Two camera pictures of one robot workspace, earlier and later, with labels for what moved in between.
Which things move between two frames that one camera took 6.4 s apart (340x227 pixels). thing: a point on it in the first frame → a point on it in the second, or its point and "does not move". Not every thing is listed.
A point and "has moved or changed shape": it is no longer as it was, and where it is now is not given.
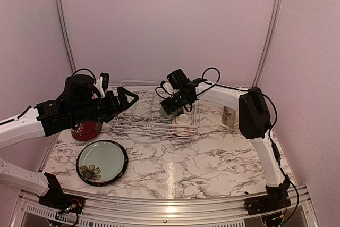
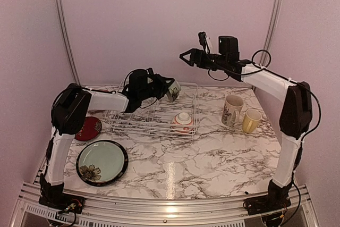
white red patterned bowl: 182,125 does not move
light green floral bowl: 178,112 has moved or changed shape
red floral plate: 86,130 does not move
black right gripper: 172,106 → 196,53
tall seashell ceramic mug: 229,116 does not move
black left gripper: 115,109 → 163,87
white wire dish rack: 139,111 does not move
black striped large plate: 101,163 does not move
